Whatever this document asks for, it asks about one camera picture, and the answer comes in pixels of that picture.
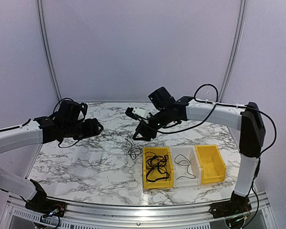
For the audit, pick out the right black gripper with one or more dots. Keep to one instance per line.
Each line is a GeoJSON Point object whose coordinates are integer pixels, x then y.
{"type": "Point", "coordinates": [143, 128]}

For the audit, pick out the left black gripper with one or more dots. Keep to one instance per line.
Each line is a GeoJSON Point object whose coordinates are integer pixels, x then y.
{"type": "Point", "coordinates": [92, 129]}

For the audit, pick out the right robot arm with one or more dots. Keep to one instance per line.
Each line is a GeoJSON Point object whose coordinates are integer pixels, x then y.
{"type": "Point", "coordinates": [244, 118]}

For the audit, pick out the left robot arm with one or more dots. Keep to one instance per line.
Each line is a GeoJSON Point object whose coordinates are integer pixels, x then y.
{"type": "Point", "coordinates": [68, 120]}

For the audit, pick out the left yellow bin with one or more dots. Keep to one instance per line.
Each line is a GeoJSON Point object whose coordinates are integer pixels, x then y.
{"type": "Point", "coordinates": [158, 170]}

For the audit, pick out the yellow bin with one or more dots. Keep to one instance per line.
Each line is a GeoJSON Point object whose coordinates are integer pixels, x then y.
{"type": "Point", "coordinates": [212, 165]}
{"type": "Point", "coordinates": [158, 170]}

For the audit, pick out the white translucent bin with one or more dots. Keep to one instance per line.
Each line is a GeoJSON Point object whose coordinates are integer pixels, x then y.
{"type": "Point", "coordinates": [187, 170]}

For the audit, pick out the right yellow bin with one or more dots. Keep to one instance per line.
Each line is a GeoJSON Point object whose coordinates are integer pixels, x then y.
{"type": "Point", "coordinates": [212, 165]}

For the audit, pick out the small black cable remnant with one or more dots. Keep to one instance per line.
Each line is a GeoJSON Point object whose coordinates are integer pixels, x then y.
{"type": "Point", "coordinates": [132, 149]}

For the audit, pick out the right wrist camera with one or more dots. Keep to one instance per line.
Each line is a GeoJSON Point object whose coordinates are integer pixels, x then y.
{"type": "Point", "coordinates": [137, 113]}

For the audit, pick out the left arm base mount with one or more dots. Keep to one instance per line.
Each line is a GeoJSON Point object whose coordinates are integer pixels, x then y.
{"type": "Point", "coordinates": [42, 204]}

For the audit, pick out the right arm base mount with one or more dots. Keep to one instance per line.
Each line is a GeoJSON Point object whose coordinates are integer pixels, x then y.
{"type": "Point", "coordinates": [235, 205]}

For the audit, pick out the aluminium front rail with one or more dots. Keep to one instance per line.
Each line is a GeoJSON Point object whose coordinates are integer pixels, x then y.
{"type": "Point", "coordinates": [99, 216]}

